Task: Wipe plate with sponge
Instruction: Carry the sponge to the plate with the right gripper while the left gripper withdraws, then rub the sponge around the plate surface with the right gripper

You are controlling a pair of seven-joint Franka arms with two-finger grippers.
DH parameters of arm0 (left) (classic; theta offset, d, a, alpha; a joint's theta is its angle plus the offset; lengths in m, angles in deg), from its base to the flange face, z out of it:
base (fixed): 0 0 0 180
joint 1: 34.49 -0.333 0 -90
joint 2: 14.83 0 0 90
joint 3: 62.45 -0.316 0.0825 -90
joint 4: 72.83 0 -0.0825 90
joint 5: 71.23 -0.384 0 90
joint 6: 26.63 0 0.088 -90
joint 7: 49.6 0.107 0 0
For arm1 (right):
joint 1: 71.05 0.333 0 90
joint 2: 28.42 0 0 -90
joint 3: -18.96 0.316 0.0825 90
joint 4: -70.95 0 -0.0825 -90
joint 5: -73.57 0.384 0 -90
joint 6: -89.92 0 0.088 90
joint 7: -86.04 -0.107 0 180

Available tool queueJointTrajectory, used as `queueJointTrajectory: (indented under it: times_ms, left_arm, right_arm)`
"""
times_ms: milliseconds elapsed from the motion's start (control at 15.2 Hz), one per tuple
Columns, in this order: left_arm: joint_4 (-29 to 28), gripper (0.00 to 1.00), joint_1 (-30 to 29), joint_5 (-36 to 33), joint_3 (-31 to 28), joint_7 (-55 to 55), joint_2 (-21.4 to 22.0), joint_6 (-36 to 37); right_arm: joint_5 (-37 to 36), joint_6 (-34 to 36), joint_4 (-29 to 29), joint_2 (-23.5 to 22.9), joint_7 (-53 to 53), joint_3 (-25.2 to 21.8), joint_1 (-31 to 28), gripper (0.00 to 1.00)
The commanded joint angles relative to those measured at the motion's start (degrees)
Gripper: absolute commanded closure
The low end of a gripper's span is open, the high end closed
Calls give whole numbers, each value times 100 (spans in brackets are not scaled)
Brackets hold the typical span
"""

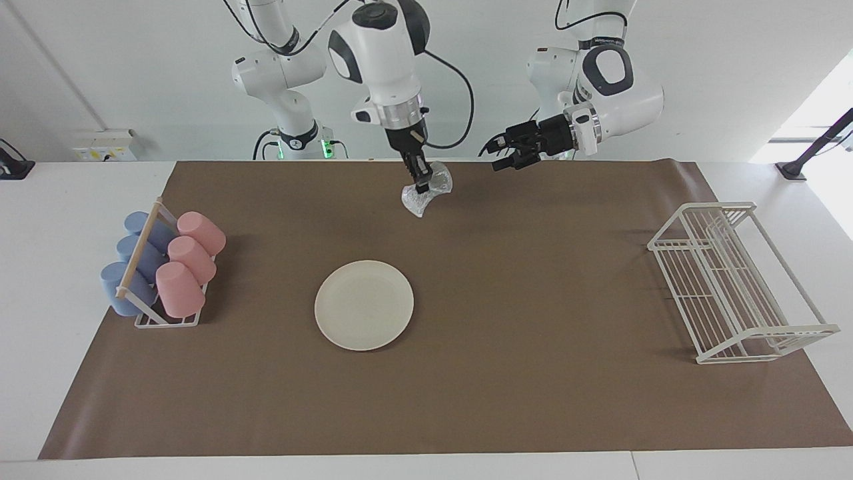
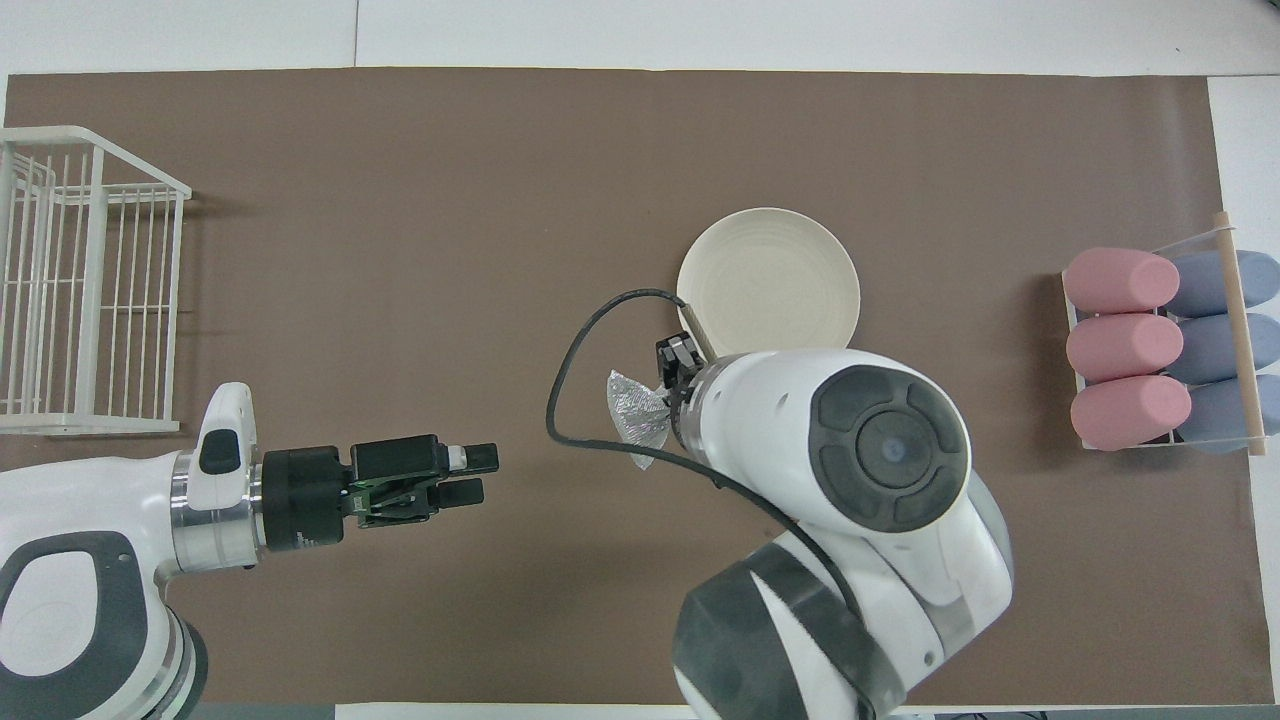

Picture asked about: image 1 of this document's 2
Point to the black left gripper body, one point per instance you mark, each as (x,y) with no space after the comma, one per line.
(554,134)

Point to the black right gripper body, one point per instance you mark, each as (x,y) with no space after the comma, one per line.
(405,140)

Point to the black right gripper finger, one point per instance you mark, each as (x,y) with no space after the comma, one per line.
(426,174)
(412,170)

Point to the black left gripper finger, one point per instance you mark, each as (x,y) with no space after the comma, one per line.
(520,136)
(516,158)

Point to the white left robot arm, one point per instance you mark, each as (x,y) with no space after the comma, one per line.
(620,93)

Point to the cream round plate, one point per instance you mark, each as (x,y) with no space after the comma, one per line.
(364,305)

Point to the brown table mat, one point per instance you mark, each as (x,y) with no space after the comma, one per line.
(500,366)

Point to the pink cup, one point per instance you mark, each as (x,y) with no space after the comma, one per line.
(180,290)
(193,260)
(203,232)

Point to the blue cup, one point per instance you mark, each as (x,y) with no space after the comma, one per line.
(126,290)
(160,233)
(148,258)

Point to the black mounting stand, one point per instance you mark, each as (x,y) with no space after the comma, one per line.
(816,148)

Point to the white cup holder rack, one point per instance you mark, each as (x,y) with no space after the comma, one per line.
(141,246)

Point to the black table clamp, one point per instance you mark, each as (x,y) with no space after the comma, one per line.
(13,166)

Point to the white wall socket box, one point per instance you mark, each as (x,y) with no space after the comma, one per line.
(103,145)

